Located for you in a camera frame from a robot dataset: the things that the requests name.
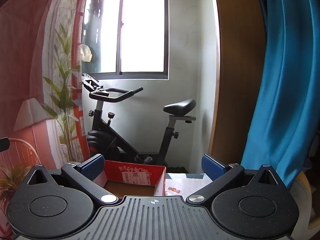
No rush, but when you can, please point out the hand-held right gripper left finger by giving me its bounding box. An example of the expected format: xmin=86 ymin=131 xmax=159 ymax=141
xmin=25 ymin=154 xmax=119 ymax=205

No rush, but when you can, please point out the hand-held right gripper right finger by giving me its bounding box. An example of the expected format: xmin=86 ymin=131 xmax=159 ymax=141
xmin=185 ymin=154 xmax=287 ymax=205

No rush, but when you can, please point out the red cardboard box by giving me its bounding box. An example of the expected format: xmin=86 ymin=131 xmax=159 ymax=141
xmin=94 ymin=160 xmax=167 ymax=198

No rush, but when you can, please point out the printed tablecloth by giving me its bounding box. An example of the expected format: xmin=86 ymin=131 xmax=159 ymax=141
xmin=164 ymin=172 xmax=215 ymax=198

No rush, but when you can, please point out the black exercise bike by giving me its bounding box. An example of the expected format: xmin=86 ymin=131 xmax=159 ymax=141
xmin=81 ymin=73 xmax=197 ymax=168

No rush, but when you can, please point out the white yellow object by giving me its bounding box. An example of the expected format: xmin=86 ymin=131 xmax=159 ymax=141
xmin=292 ymin=170 xmax=317 ymax=230

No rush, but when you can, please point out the blue curtain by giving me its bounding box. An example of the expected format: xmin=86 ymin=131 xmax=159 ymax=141
xmin=241 ymin=0 xmax=320 ymax=189

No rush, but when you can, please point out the white crumpled plastic bag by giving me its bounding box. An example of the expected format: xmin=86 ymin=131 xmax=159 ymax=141
xmin=80 ymin=44 xmax=93 ymax=62

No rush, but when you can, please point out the dark framed window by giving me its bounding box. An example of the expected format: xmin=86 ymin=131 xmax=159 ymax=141
xmin=81 ymin=0 xmax=169 ymax=80

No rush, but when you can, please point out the wooden door frame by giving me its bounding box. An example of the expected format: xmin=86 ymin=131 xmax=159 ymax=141
xmin=212 ymin=0 xmax=268 ymax=155

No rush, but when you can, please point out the plant printed wall cloth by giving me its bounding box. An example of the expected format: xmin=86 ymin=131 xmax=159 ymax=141
xmin=0 ymin=0 xmax=90 ymax=215

